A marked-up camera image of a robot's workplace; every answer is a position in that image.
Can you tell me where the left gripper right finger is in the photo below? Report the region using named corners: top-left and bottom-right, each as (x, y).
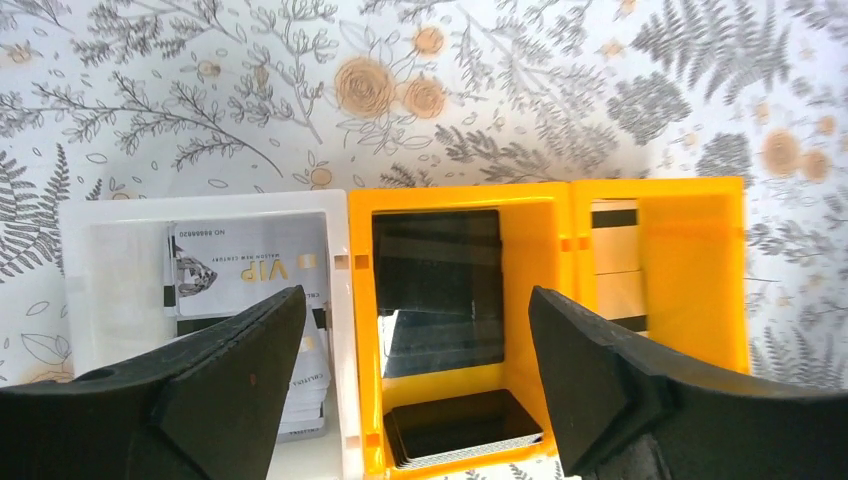
top-left (529, 287), bottom-right (847, 479)

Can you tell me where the orange bin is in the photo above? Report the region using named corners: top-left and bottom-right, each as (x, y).
top-left (571, 177), bottom-right (750, 374)
top-left (349, 182), bottom-right (575, 479)

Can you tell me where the white plastic bin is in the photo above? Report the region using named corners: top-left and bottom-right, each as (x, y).
top-left (59, 190), bottom-right (364, 479)

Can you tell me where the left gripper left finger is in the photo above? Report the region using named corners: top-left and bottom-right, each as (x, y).
top-left (1, 286), bottom-right (307, 479)

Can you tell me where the floral table mat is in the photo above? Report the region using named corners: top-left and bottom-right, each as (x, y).
top-left (1, 1), bottom-right (847, 389)

